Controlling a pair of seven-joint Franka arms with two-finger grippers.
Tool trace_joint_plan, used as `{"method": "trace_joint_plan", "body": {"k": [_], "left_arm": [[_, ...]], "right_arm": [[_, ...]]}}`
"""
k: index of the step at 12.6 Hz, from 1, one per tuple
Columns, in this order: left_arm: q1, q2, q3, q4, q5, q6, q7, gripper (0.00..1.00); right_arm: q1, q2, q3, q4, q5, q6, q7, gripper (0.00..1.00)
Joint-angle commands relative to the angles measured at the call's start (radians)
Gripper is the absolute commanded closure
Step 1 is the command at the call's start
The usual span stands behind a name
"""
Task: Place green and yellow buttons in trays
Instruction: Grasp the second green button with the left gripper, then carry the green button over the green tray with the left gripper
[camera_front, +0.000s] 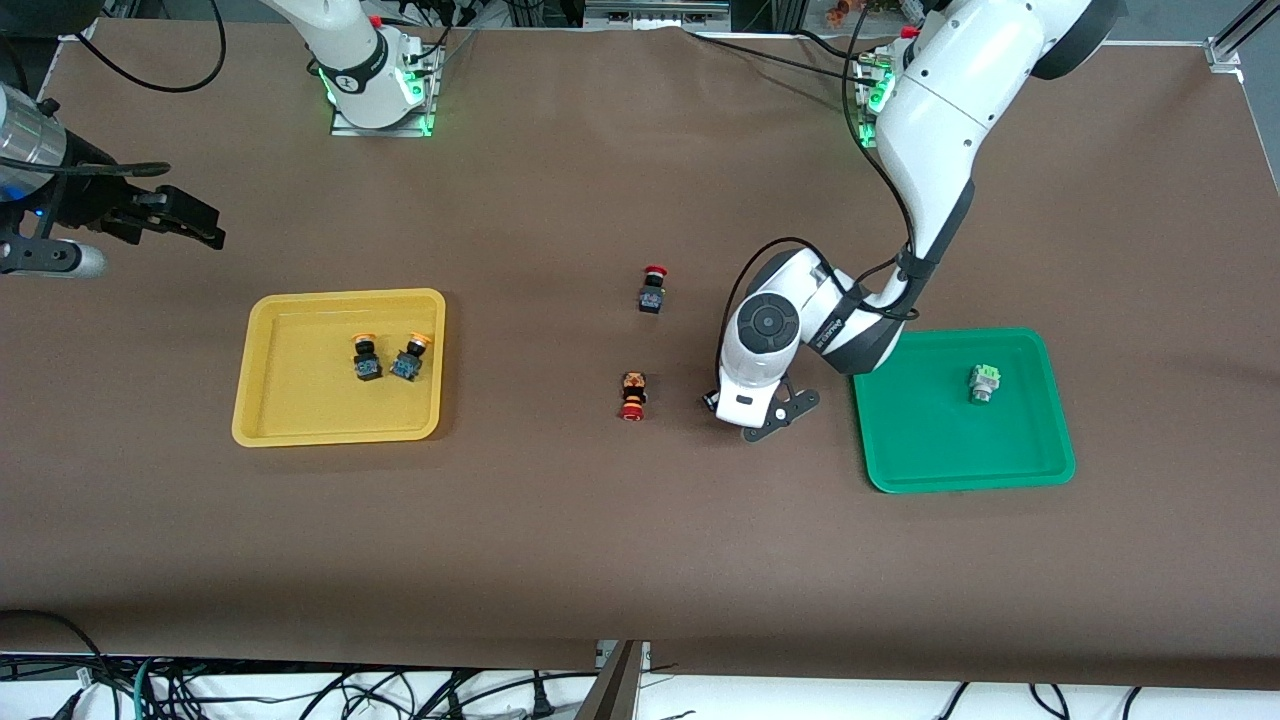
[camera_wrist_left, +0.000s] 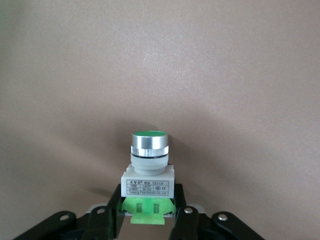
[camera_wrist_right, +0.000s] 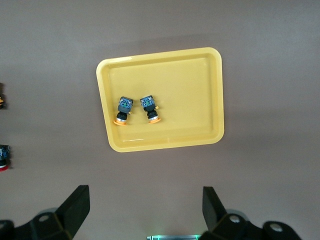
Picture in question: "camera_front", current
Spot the brown table cover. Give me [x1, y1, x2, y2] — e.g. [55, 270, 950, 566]
[0, 20, 1280, 691]

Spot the green plastic tray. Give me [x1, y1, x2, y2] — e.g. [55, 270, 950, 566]
[851, 327, 1077, 495]

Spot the yellow plastic tray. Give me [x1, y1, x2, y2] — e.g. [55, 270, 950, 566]
[231, 288, 447, 448]

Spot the grey metal device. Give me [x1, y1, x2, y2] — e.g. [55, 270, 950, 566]
[585, 0, 731, 31]

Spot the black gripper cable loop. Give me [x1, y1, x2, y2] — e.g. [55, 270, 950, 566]
[0, 155, 173, 183]

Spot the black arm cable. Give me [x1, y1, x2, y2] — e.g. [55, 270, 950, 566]
[715, 0, 921, 401]
[75, 0, 228, 94]

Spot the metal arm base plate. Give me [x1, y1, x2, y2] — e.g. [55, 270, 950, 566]
[330, 40, 441, 138]
[856, 50, 901, 152]

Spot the black base cable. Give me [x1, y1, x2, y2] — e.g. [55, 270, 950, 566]
[685, 28, 873, 81]

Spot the aluminium frame profile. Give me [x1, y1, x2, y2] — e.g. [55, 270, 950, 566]
[1205, 0, 1280, 71]

